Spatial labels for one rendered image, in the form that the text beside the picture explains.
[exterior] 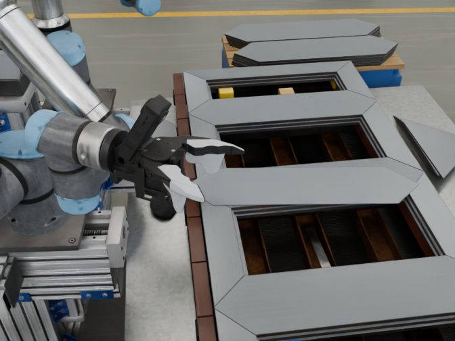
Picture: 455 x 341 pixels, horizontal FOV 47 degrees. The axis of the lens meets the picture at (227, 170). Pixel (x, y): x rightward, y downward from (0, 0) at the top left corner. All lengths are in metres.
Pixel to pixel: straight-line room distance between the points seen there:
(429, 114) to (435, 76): 1.95
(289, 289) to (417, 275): 0.35
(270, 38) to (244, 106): 0.62
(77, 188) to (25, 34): 0.29
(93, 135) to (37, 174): 0.41
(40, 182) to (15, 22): 0.39
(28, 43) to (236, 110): 1.15
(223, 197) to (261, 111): 0.51
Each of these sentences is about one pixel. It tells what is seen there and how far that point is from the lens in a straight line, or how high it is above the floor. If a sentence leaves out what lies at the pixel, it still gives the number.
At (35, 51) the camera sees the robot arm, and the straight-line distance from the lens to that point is 1.03.
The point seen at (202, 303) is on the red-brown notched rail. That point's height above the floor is 0.83.
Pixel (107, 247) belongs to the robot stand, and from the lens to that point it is 1.35.
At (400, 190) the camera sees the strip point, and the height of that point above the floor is 0.85.
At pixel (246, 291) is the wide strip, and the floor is 0.85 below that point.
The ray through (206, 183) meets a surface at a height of 0.85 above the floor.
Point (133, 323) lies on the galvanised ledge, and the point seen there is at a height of 0.68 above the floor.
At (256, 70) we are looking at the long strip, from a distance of 2.31.
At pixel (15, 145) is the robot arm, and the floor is 1.27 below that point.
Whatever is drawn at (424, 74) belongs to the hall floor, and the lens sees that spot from 4.29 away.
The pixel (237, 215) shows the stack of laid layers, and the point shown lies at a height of 0.83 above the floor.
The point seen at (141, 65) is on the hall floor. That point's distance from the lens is 4.21.
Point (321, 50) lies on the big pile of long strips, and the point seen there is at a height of 0.85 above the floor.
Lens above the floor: 1.95
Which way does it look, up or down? 39 degrees down
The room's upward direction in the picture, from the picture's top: straight up
